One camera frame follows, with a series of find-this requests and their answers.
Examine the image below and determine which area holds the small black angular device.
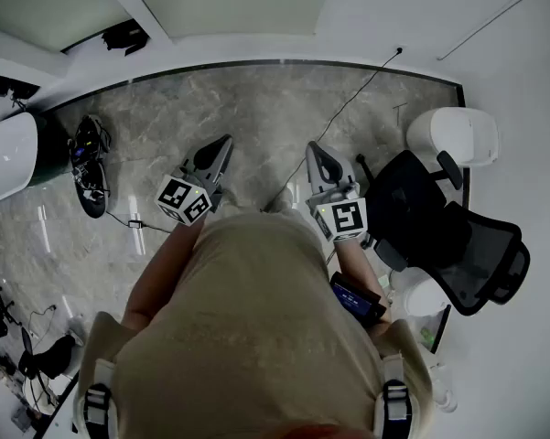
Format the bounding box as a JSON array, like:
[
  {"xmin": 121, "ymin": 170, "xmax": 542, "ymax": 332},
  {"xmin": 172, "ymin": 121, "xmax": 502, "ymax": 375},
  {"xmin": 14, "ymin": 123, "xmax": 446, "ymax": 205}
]
[{"xmin": 101, "ymin": 21, "xmax": 150, "ymax": 58}]

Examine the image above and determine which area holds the black floor equipment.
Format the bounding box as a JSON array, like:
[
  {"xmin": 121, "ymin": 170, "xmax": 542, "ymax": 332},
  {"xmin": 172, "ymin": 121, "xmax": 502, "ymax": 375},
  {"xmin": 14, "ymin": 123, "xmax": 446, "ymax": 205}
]
[{"xmin": 16, "ymin": 327, "xmax": 79, "ymax": 381}]

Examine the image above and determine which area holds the white rounded bin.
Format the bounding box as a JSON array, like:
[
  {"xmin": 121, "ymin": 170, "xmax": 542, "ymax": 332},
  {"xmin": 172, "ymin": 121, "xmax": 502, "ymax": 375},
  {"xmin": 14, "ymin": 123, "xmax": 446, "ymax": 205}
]
[{"xmin": 405, "ymin": 106, "xmax": 501, "ymax": 169}]

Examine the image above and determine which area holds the thin gray wall cable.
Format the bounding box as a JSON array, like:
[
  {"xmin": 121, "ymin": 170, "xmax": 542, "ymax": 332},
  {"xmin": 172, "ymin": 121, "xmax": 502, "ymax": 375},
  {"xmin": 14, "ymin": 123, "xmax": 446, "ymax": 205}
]
[{"xmin": 437, "ymin": 0, "xmax": 550, "ymax": 61}]

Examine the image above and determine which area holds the person's beige shirt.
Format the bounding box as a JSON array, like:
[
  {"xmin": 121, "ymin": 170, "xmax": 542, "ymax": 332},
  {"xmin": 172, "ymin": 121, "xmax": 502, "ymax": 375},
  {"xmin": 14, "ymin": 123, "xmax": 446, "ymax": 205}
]
[{"xmin": 75, "ymin": 210, "xmax": 437, "ymax": 439}]

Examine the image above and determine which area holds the white waste bin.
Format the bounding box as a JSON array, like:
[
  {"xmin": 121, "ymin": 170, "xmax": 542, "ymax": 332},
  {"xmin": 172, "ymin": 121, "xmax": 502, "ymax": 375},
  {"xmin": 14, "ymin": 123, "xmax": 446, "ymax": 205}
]
[{"xmin": 388, "ymin": 266, "xmax": 450, "ymax": 319}]

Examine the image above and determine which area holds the blue screen handheld device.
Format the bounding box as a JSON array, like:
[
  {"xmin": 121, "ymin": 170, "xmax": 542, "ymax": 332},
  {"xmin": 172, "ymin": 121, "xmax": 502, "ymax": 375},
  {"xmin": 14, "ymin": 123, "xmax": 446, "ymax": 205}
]
[{"xmin": 329, "ymin": 271, "xmax": 388, "ymax": 327}]

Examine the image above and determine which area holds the black mesh office chair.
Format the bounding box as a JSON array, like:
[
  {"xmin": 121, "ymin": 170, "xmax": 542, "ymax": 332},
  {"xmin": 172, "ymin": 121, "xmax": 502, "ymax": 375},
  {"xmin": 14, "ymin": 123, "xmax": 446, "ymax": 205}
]
[{"xmin": 355, "ymin": 149, "xmax": 531, "ymax": 317}]

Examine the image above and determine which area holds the person's left shoe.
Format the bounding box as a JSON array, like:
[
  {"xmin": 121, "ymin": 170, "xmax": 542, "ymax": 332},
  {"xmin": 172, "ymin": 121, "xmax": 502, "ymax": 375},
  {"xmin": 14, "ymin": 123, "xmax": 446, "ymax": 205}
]
[{"xmin": 219, "ymin": 188, "xmax": 243, "ymax": 217}]

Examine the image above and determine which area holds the person's shoe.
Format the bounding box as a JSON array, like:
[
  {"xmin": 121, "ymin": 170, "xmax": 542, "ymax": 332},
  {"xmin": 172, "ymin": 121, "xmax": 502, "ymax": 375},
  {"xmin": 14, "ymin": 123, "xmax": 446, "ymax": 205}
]
[
  {"xmin": 263, "ymin": 187, "xmax": 297, "ymax": 213},
  {"xmin": 219, "ymin": 188, "xmax": 243, "ymax": 217}
]

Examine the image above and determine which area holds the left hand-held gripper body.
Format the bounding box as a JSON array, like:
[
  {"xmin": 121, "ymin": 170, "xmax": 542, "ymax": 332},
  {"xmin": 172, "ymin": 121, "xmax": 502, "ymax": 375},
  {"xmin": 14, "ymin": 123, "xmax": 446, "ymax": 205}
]
[{"xmin": 154, "ymin": 166, "xmax": 224, "ymax": 227}]

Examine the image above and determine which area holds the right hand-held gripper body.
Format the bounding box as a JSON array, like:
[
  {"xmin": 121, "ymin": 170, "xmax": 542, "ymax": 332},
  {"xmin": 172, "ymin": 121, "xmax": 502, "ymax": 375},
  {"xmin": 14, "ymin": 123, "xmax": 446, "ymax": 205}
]
[{"xmin": 307, "ymin": 177, "xmax": 370, "ymax": 243}]

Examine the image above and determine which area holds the clear plastic bottle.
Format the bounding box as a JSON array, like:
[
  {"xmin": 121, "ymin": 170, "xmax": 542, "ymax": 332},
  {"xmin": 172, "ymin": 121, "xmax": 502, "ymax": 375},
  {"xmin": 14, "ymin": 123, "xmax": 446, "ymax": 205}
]
[{"xmin": 432, "ymin": 366, "xmax": 458, "ymax": 414}]

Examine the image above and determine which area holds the black wired floor device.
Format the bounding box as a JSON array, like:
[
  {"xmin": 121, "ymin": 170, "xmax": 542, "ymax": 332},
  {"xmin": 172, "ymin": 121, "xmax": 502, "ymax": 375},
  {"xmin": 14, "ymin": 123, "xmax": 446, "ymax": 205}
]
[{"xmin": 67, "ymin": 114, "xmax": 113, "ymax": 220}]

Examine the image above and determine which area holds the black cable with adapter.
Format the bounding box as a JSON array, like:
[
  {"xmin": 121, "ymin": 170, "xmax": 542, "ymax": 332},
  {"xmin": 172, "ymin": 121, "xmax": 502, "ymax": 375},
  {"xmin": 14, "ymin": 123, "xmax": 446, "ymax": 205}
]
[{"xmin": 104, "ymin": 209, "xmax": 174, "ymax": 235}]

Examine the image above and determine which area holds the white black shoulder strap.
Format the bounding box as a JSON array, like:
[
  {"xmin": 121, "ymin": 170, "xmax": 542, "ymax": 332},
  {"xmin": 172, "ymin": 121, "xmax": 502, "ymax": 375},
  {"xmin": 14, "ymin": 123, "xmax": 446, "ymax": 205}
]
[
  {"xmin": 373, "ymin": 353, "xmax": 415, "ymax": 439},
  {"xmin": 81, "ymin": 359, "xmax": 120, "ymax": 439}
]

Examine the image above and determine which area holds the black power cable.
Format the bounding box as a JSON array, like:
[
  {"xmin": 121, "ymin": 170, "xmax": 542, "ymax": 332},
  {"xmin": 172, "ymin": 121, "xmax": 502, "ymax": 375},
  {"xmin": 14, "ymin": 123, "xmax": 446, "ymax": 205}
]
[{"xmin": 259, "ymin": 47, "xmax": 404, "ymax": 213}]

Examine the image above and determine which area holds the person's right shoe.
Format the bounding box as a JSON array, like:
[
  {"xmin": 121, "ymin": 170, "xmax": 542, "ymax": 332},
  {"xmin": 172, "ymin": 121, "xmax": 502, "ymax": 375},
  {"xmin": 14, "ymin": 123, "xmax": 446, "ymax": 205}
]
[{"xmin": 263, "ymin": 187, "xmax": 297, "ymax": 213}]

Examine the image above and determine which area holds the person's right forearm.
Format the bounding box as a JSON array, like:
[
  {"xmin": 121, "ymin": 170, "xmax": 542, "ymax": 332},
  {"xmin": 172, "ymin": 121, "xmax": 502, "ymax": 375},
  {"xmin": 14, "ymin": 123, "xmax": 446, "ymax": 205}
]
[{"xmin": 333, "ymin": 238, "xmax": 394, "ymax": 325}]

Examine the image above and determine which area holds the small black tripod device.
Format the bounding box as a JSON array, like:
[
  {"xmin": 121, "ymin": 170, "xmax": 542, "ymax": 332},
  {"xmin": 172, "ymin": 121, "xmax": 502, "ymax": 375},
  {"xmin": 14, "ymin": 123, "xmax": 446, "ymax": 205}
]
[{"xmin": 6, "ymin": 87, "xmax": 28, "ymax": 112}]

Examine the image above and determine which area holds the person's left forearm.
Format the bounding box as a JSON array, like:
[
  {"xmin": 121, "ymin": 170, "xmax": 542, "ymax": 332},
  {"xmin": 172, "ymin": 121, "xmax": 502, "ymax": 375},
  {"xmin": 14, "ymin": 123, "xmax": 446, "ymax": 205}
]
[{"xmin": 120, "ymin": 217, "xmax": 210, "ymax": 333}]

